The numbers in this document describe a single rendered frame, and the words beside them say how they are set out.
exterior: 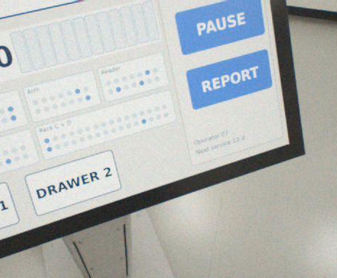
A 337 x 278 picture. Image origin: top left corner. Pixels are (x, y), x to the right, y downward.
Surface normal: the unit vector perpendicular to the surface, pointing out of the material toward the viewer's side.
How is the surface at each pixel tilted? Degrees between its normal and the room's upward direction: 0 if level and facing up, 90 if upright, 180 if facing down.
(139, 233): 5
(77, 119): 50
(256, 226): 0
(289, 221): 0
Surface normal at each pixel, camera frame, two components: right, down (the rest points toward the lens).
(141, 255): 0.03, -0.65
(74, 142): 0.20, 0.15
